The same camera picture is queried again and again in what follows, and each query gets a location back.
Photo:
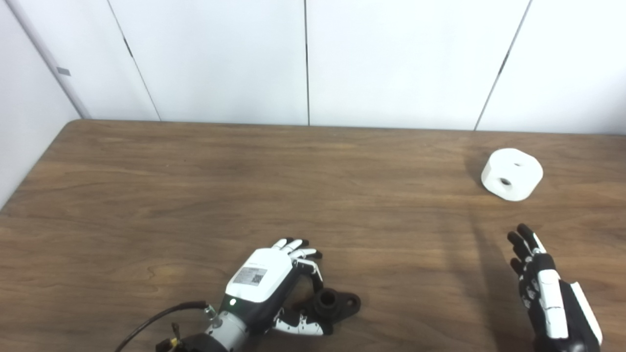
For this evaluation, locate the small grey wall label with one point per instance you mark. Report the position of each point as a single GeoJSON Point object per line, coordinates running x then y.
{"type": "Point", "coordinates": [63, 71]}

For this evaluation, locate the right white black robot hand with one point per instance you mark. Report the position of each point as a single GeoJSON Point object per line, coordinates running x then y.
{"type": "Point", "coordinates": [550, 298]}

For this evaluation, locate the round white piece with holes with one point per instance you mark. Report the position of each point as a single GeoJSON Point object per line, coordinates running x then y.
{"type": "Point", "coordinates": [518, 168]}

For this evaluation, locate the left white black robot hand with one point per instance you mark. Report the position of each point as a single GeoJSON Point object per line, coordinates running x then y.
{"type": "Point", "coordinates": [261, 276]}

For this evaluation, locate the black flanged holder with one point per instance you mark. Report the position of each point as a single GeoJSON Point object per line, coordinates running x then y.
{"type": "Point", "coordinates": [342, 304]}

